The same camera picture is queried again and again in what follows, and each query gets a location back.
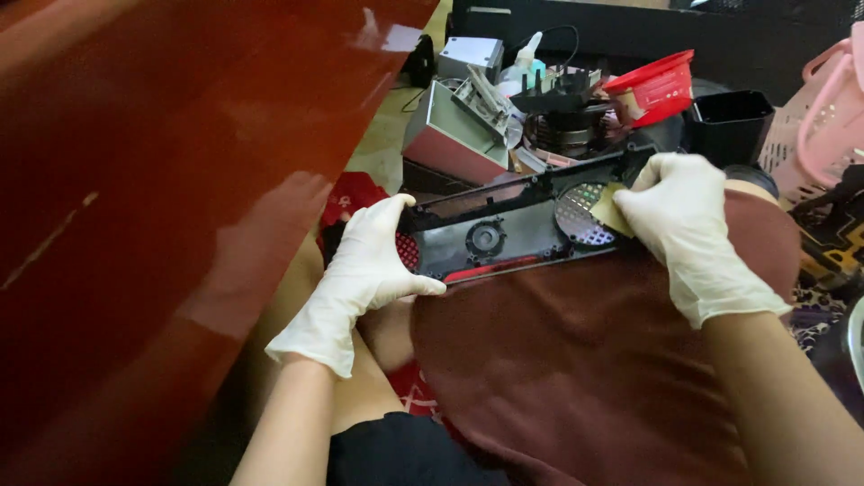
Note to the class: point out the pink plastic basket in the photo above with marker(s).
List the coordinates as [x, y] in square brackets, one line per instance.
[823, 128]

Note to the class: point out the black shorts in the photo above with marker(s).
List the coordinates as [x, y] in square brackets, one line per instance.
[405, 452]

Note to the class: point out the black square plastic container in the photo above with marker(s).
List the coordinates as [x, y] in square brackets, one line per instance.
[732, 125]

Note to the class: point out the red plastic bowl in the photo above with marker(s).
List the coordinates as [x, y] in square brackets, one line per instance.
[658, 84]

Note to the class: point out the glossy red-brown cabinet door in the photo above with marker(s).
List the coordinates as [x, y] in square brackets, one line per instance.
[169, 202]

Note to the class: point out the silver metal case pink side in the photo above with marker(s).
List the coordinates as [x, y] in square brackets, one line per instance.
[452, 145]

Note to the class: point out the person's right hand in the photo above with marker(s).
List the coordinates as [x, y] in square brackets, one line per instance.
[695, 236]

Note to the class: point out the small grey metal box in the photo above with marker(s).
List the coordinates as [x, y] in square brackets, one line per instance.
[469, 57]

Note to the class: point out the white glue bottle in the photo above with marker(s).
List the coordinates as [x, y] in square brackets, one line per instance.
[521, 67]

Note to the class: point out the red patterned cloth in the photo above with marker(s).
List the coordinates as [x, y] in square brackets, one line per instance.
[354, 196]

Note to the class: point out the black plastic speaker housing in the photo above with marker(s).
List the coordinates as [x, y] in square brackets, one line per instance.
[513, 223]

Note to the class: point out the round copper coil motor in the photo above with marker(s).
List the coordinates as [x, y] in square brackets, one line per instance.
[567, 131]

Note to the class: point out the yellow sandpaper piece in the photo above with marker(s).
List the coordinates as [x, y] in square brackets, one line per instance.
[611, 212]

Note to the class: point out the small black device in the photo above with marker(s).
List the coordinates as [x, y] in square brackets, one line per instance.
[422, 61]

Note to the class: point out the dark patterned mat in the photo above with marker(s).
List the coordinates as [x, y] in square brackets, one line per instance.
[833, 236]

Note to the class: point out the brown cloth cushion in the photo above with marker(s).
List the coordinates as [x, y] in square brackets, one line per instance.
[574, 364]

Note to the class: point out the black low furniture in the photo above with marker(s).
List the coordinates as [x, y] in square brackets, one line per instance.
[675, 27]

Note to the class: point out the black plastic fan part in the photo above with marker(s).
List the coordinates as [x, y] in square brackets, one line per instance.
[553, 94]

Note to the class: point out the person's left hand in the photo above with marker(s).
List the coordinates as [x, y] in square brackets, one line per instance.
[351, 283]

